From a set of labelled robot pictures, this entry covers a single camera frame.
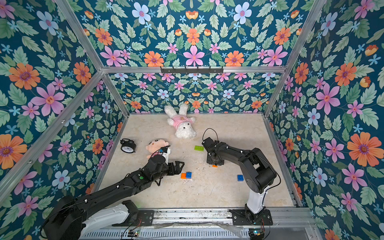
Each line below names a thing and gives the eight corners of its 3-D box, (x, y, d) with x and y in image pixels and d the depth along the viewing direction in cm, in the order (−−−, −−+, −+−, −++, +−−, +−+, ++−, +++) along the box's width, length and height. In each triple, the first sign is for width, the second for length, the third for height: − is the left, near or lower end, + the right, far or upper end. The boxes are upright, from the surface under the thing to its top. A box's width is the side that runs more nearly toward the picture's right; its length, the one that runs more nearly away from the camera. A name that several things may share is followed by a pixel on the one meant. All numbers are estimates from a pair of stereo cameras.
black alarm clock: (124, 153, 99) (117, 146, 92) (126, 145, 103) (121, 138, 96) (135, 153, 99) (130, 146, 92) (137, 145, 103) (132, 138, 96)
